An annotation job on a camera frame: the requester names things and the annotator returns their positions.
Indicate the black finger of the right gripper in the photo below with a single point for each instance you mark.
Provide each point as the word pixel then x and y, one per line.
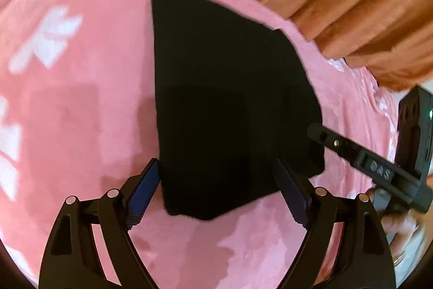
pixel 345 148

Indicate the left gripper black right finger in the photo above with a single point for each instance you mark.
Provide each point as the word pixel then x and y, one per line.
pixel 344 245

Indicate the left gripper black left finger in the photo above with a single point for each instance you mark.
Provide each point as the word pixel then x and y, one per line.
pixel 89 245

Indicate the black garment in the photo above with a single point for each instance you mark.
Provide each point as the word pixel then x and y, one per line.
pixel 232 99

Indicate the person's right hand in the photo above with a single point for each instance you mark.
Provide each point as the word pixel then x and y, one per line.
pixel 412 232

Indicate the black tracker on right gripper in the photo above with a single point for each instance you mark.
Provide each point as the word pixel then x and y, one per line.
pixel 414 149

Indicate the pink blanket with white bows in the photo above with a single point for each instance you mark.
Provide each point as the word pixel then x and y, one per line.
pixel 78 117

